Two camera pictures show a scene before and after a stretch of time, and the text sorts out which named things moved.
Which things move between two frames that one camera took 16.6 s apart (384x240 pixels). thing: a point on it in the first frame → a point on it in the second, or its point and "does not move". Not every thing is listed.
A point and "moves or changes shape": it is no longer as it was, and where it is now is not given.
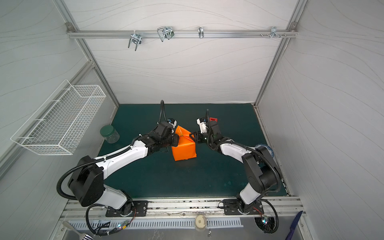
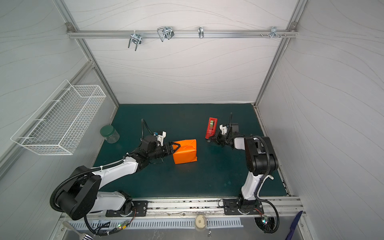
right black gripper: (197, 135) → (220, 138)
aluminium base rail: (172, 208) does not move
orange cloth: (186, 149) moves or changes shape
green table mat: (212, 172) does not move
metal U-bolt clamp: (166, 32) does not move
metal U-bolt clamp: (136, 38) does not move
